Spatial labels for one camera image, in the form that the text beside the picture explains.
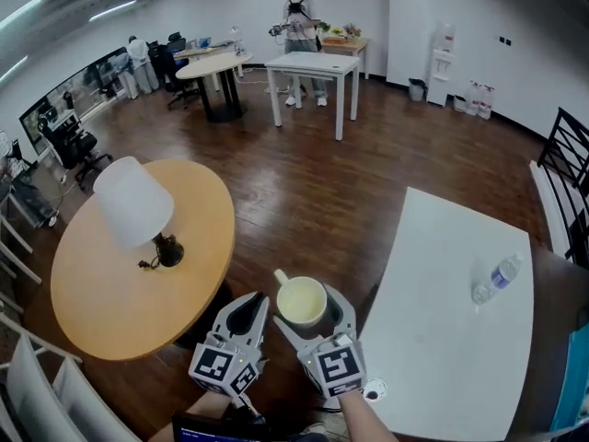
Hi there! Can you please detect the white water dispenser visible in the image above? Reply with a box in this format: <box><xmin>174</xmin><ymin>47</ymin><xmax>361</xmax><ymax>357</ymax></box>
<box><xmin>426</xmin><ymin>20</ymin><xmax>457</xmax><ymax>109</ymax></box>

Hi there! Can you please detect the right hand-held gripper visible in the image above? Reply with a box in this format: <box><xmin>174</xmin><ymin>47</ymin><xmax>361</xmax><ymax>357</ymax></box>
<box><xmin>271</xmin><ymin>283</ymin><xmax>370</xmax><ymax>401</ymax></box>

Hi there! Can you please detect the wide dark window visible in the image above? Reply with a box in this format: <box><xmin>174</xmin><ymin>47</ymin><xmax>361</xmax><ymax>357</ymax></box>
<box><xmin>17</xmin><ymin>46</ymin><xmax>131</xmax><ymax>154</ymax></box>

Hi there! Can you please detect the pale yellow cup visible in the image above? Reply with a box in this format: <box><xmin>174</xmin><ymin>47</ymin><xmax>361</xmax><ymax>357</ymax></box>
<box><xmin>272</xmin><ymin>268</ymin><xmax>329</xmax><ymax>328</ymax></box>

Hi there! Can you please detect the black metal railing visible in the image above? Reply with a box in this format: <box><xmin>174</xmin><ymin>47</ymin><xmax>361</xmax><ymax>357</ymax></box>
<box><xmin>537</xmin><ymin>107</ymin><xmax>589</xmax><ymax>266</ymax></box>

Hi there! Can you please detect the person's right forearm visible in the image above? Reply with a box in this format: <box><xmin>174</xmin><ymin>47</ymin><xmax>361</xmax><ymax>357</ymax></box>
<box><xmin>338</xmin><ymin>389</ymin><xmax>398</xmax><ymax>442</ymax></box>

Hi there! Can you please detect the dark brown table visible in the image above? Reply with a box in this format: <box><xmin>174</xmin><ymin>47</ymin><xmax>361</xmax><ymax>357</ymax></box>
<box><xmin>528</xmin><ymin>244</ymin><xmax>589</xmax><ymax>442</ymax></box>

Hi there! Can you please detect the white rectangular table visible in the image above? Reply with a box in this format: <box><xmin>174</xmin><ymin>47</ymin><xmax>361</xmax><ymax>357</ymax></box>
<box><xmin>357</xmin><ymin>186</ymin><xmax>535</xmax><ymax>442</ymax></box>

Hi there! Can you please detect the silver desk lamp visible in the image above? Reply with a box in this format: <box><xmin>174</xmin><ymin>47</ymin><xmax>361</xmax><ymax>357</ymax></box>
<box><xmin>229</xmin><ymin>25</ymin><xmax>246</xmax><ymax>57</ymax></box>

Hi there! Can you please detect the white shade table lamp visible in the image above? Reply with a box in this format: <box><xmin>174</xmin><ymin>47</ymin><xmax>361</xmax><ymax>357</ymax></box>
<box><xmin>92</xmin><ymin>156</ymin><xmax>185</xmax><ymax>270</ymax></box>

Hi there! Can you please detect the white shelf unit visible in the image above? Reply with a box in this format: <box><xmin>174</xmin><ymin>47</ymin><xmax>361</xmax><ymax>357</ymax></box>
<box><xmin>0</xmin><ymin>313</ymin><xmax>108</xmax><ymax>442</ymax></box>

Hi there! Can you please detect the light round table black base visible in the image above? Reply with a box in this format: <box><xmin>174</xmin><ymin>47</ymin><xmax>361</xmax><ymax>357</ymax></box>
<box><xmin>175</xmin><ymin>52</ymin><xmax>254</xmax><ymax>123</ymax></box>

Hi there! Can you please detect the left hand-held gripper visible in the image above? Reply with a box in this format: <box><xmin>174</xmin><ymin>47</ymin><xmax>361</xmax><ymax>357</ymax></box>
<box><xmin>187</xmin><ymin>291</ymin><xmax>271</xmax><ymax>399</ymax></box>

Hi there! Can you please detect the person's left forearm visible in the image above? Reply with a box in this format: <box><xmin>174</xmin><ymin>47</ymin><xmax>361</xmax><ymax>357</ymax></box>
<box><xmin>186</xmin><ymin>389</ymin><xmax>232</xmax><ymax>416</ymax></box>

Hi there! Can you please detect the wooden side table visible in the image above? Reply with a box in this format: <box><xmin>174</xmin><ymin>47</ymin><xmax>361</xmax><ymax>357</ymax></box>
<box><xmin>320</xmin><ymin>37</ymin><xmax>372</xmax><ymax>81</ymax></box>

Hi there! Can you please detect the long wooden desk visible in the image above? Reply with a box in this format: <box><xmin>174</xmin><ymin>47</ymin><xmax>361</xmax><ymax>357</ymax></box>
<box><xmin>173</xmin><ymin>39</ymin><xmax>238</xmax><ymax>62</ymax></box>

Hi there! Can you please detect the clear water jug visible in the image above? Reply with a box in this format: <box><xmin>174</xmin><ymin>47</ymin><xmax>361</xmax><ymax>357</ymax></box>
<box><xmin>464</xmin><ymin>79</ymin><xmax>482</xmax><ymax>117</ymax></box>
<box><xmin>476</xmin><ymin>83</ymin><xmax>497</xmax><ymax>120</ymax></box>

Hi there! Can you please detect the clear plastic water bottle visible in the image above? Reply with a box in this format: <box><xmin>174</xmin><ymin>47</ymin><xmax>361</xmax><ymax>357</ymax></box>
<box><xmin>471</xmin><ymin>250</ymin><xmax>525</xmax><ymax>306</ymax></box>

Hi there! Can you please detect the long ceiling tube light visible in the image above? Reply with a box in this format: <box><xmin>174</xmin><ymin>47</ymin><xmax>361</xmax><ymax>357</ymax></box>
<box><xmin>88</xmin><ymin>0</ymin><xmax>139</xmax><ymax>23</ymax></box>
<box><xmin>0</xmin><ymin>55</ymin><xmax>29</xmax><ymax>83</ymax></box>
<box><xmin>0</xmin><ymin>0</ymin><xmax>46</xmax><ymax>30</ymax></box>

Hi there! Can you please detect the white square table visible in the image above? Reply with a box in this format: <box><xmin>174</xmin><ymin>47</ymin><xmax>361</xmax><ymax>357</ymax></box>
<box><xmin>264</xmin><ymin>51</ymin><xmax>362</xmax><ymax>141</ymax></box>

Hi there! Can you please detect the round wooden table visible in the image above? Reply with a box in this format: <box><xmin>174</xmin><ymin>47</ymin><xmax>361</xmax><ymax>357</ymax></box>
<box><xmin>50</xmin><ymin>157</ymin><xmax>237</xmax><ymax>362</ymax></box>

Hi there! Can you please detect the black screen device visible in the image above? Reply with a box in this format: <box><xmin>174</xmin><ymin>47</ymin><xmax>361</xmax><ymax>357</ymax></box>
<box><xmin>172</xmin><ymin>413</ymin><xmax>268</xmax><ymax>442</ymax></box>

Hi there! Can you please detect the blue plastic bin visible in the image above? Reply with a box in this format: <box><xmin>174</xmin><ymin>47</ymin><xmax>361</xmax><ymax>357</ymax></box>
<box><xmin>549</xmin><ymin>322</ymin><xmax>589</xmax><ymax>436</ymax></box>

